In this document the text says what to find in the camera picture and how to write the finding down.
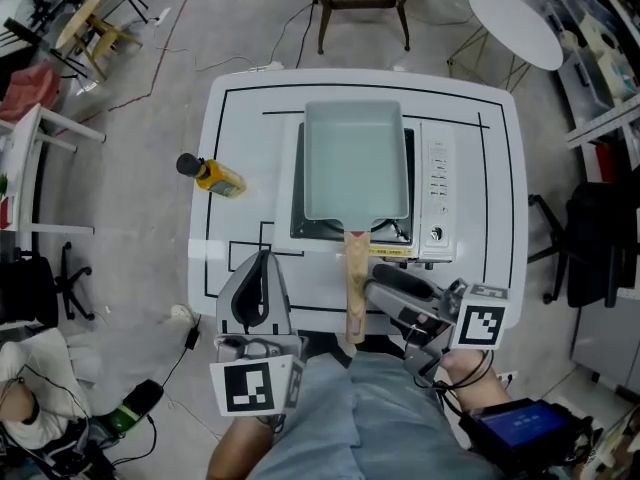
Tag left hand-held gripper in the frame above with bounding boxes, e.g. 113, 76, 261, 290
209, 250, 307, 418

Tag yellow bottle with black cap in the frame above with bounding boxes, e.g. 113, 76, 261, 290
175, 152, 248, 199

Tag black device with blue screen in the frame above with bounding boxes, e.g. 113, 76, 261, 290
458, 397, 596, 470

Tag person's light blue jeans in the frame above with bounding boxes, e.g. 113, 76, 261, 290
248, 351, 501, 480

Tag portable gas stove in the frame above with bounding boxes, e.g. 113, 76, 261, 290
284, 117, 459, 272

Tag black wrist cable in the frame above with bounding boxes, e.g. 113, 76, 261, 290
433, 349, 497, 410

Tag person's left forearm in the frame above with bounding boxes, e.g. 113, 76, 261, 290
206, 414, 282, 480

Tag pink cushioned chair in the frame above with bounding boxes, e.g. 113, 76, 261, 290
0, 61, 62, 122

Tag rectangular pan with wooden handle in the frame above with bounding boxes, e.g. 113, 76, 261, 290
303, 100, 415, 345

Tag gray cabinet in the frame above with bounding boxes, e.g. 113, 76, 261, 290
569, 287, 640, 399

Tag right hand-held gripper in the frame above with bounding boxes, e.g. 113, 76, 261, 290
363, 262, 510, 388

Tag white round side table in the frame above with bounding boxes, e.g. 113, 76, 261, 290
447, 0, 565, 93

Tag black office chair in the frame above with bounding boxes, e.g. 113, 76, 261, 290
0, 241, 96, 330
527, 181, 640, 309

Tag white rectangular table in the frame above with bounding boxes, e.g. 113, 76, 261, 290
0, 102, 108, 237

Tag person's right forearm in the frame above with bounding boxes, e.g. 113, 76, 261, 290
439, 349, 512, 415

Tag white shelf rack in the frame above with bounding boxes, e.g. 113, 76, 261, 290
499, 0, 640, 150

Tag red box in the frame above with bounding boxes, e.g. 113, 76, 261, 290
581, 141, 617, 184

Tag round wooden table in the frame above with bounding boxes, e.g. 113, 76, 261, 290
53, 0, 145, 82

